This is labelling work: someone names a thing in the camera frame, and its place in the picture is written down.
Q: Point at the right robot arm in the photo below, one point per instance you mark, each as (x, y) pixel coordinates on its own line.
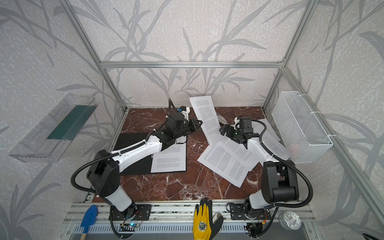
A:
(279, 183)

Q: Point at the blank-side paper sheet right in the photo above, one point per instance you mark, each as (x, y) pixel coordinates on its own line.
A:
(275, 147)

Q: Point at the clear plastic wall tray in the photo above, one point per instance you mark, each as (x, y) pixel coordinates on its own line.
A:
(48, 141)

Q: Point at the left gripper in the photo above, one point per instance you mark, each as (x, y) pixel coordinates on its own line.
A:
(186, 128)

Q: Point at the blue trowel wooden handle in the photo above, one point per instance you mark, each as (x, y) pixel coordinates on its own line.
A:
(88, 220)

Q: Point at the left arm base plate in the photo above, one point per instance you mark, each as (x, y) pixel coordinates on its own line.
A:
(140, 212)

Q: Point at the pink object in basket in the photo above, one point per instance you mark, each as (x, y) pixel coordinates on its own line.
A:
(294, 150)

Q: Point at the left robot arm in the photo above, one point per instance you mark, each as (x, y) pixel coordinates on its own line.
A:
(104, 173)

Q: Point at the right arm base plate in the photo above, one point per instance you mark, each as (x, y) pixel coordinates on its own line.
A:
(245, 212)

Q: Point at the clear round plastic lid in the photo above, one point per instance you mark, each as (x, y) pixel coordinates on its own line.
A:
(290, 221)

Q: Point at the silver metal trowel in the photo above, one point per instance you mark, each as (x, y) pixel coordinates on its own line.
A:
(222, 120)

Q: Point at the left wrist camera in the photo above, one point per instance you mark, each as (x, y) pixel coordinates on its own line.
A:
(177, 118)

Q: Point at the white wire mesh basket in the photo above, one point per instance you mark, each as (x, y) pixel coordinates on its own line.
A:
(297, 123)

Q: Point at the aluminium frame post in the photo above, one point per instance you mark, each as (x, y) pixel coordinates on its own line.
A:
(70, 13)

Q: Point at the green circuit board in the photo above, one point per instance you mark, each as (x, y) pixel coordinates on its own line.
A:
(129, 227)

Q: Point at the black file folder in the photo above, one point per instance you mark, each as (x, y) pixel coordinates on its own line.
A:
(135, 156)

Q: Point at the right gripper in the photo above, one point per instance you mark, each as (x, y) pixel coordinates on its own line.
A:
(227, 130)

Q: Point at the yellow black work glove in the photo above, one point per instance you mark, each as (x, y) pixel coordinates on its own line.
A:
(205, 224)

